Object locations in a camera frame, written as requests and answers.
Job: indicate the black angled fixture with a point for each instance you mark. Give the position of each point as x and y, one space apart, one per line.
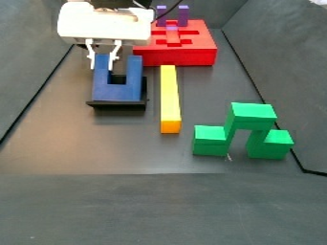
122 105

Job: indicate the green stepped block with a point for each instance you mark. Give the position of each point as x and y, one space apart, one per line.
266 143

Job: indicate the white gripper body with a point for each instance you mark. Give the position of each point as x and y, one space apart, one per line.
104 25

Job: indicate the yellow long bar block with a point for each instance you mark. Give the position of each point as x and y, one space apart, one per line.
169 105

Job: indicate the blue U-shaped block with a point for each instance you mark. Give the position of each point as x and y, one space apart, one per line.
108 91

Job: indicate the red base block with slots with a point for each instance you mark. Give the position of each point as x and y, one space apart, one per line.
180 46

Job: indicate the purple U-shaped block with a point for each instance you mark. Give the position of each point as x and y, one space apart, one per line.
182 15

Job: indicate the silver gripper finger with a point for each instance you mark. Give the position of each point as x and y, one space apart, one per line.
113 56
90 52

